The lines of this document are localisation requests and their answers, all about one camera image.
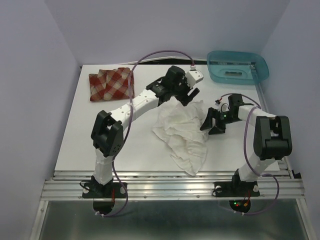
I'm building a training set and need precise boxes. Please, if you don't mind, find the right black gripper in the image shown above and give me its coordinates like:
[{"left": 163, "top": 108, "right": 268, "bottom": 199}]
[{"left": 199, "top": 106, "right": 240, "bottom": 134}]

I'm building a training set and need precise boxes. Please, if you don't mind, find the white cloth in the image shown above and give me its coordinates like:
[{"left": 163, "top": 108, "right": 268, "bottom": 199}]
[{"left": 152, "top": 99, "right": 209, "bottom": 176}]

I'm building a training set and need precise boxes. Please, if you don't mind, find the red checked skirt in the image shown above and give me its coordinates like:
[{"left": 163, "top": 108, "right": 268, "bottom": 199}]
[{"left": 88, "top": 67, "right": 135, "bottom": 102}]

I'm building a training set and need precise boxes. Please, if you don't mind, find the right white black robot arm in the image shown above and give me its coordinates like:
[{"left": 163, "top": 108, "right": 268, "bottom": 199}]
[{"left": 200, "top": 93, "right": 293, "bottom": 198}]

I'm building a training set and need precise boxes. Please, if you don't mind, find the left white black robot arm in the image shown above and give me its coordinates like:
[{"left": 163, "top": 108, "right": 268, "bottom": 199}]
[{"left": 91, "top": 65, "right": 204, "bottom": 197}]

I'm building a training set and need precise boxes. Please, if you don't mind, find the teal plastic basket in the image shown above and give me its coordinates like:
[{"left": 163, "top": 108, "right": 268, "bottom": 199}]
[{"left": 206, "top": 50, "right": 270, "bottom": 85}]

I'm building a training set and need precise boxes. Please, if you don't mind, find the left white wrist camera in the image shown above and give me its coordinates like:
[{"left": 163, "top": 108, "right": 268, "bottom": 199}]
[{"left": 185, "top": 70, "right": 204, "bottom": 89}]

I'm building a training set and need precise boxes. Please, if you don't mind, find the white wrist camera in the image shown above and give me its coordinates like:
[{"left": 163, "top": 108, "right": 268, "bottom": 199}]
[
  {"left": 215, "top": 97, "right": 230, "bottom": 113},
  {"left": 185, "top": 70, "right": 204, "bottom": 89}
]

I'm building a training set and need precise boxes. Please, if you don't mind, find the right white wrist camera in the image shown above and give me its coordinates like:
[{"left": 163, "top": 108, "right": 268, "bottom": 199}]
[{"left": 215, "top": 97, "right": 230, "bottom": 113}]

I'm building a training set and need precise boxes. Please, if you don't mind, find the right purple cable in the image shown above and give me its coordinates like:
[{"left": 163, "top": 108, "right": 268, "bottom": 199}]
[{"left": 214, "top": 93, "right": 281, "bottom": 216}]

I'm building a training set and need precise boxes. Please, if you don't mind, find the purple cable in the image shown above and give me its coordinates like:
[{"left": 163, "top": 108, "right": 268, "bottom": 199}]
[
  {"left": 93, "top": 50, "right": 197, "bottom": 218},
  {"left": 214, "top": 93, "right": 281, "bottom": 216}
]

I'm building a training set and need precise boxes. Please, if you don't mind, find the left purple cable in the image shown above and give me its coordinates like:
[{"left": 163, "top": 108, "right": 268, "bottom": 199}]
[{"left": 93, "top": 50, "right": 197, "bottom": 218}]

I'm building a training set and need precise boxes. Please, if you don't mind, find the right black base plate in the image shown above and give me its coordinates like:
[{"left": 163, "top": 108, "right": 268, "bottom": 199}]
[{"left": 214, "top": 181, "right": 260, "bottom": 198}]

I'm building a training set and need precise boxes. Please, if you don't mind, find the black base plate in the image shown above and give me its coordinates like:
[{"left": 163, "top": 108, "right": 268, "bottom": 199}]
[
  {"left": 214, "top": 181, "right": 260, "bottom": 198},
  {"left": 81, "top": 181, "right": 126, "bottom": 199}
]

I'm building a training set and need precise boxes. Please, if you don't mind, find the aluminium frame rail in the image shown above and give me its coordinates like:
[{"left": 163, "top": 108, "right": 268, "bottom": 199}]
[{"left": 40, "top": 170, "right": 305, "bottom": 201}]

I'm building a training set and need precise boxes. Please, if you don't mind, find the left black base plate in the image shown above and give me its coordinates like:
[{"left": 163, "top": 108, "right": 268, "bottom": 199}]
[{"left": 81, "top": 181, "right": 126, "bottom": 199}]

